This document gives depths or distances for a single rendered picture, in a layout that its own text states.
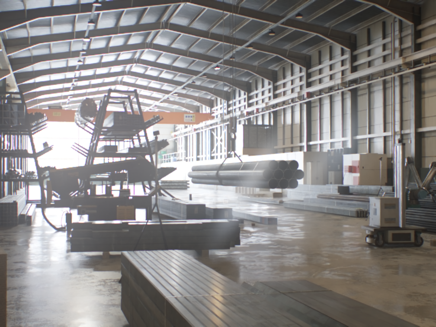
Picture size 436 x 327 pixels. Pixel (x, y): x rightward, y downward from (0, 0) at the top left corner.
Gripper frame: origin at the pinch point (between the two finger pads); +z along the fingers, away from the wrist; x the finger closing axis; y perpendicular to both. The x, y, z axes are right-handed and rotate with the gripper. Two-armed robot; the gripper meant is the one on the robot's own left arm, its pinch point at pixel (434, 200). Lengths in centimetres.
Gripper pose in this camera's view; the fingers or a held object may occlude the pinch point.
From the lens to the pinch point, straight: 1247.0
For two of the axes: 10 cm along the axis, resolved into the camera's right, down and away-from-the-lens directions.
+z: 4.0, 9.1, -1.4
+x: 0.6, 1.3, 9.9
